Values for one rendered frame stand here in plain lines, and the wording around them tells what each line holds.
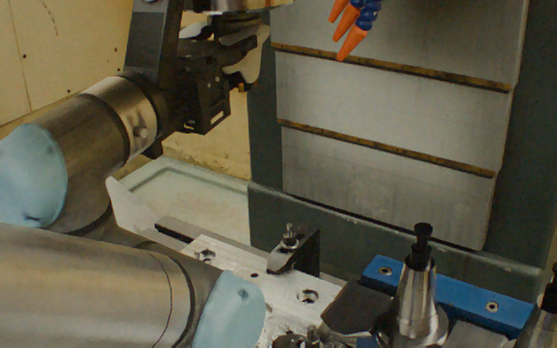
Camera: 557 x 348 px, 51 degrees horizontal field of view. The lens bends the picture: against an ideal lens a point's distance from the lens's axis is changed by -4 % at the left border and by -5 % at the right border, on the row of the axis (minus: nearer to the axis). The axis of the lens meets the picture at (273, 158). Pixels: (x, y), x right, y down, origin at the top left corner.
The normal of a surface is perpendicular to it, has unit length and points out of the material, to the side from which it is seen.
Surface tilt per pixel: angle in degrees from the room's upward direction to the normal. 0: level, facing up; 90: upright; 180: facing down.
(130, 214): 24
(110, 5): 90
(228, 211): 0
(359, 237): 90
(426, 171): 91
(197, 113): 93
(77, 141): 57
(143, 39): 64
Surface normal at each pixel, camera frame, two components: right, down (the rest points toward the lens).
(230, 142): -0.55, 0.40
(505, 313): -0.03, -0.88
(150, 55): -0.47, -0.01
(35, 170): 0.65, -0.33
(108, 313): 0.86, 0.14
